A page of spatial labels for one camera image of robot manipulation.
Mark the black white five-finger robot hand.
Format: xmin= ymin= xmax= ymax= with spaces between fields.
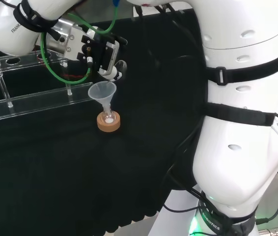
xmin=97 ymin=65 xmax=124 ymax=83

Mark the clear glass weighing funnel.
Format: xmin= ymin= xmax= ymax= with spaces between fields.
xmin=106 ymin=59 xmax=128 ymax=86

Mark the translucent plastic funnel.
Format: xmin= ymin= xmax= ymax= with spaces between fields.
xmin=87 ymin=81 xmax=117 ymax=118

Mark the small round-bottom glass flask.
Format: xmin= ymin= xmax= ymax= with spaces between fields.
xmin=101 ymin=109 xmax=116 ymax=125

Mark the clear acrylic funnel stand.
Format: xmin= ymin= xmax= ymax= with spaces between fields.
xmin=0 ymin=33 xmax=98 ymax=123

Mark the black bench cloth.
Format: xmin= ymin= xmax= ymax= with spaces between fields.
xmin=0 ymin=7 xmax=209 ymax=233

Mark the pale base board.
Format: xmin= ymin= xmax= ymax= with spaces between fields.
xmin=148 ymin=189 xmax=205 ymax=236

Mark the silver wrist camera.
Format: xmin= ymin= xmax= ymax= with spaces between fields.
xmin=99 ymin=36 xmax=128 ymax=74

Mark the cork ring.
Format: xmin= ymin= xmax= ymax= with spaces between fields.
xmin=96 ymin=111 xmax=121 ymax=134

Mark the green cable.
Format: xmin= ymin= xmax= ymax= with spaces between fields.
xmin=40 ymin=0 xmax=118 ymax=85

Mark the silver cable connector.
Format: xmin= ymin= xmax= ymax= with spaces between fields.
xmin=258 ymin=228 xmax=278 ymax=236

